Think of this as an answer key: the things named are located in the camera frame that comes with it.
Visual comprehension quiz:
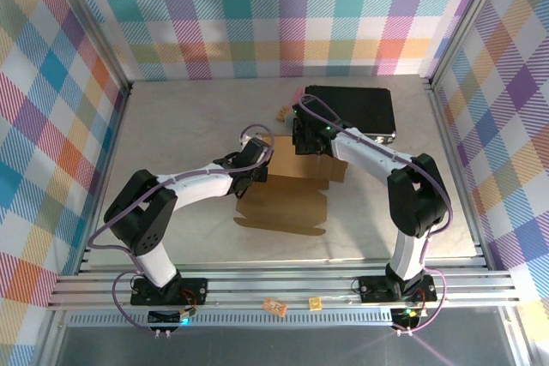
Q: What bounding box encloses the brown cardboard folding box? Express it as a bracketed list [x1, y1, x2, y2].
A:
[232, 134, 348, 237]

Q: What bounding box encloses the black hard case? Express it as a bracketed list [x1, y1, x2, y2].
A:
[304, 84, 397, 145]

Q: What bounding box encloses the orange paper tag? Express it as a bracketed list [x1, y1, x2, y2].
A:
[262, 297, 288, 316]

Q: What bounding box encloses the perforated metal strip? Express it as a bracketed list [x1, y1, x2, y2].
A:
[67, 312, 398, 327]

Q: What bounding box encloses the aluminium mounting rail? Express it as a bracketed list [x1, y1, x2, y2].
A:
[45, 256, 523, 312]

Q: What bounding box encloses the aluminium table side rail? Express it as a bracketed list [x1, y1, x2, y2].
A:
[75, 82, 132, 276]
[422, 76, 492, 273]

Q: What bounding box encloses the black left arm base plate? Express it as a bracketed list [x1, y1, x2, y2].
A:
[130, 277, 209, 307]

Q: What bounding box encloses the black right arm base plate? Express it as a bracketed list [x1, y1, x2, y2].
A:
[357, 273, 438, 304]

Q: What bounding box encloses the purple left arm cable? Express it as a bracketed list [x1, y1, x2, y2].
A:
[87, 123, 276, 334]

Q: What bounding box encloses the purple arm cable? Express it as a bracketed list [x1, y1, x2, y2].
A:
[299, 93, 455, 334]
[87, 123, 276, 334]

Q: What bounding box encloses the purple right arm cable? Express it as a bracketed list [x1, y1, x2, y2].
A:
[299, 93, 455, 334]

